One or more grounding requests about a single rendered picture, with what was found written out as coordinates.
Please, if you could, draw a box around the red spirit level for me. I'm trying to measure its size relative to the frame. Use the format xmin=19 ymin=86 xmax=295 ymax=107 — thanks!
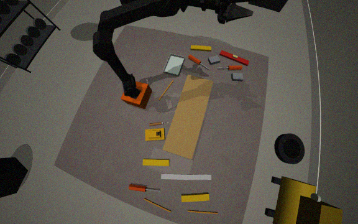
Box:
xmin=220 ymin=51 xmax=249 ymax=66

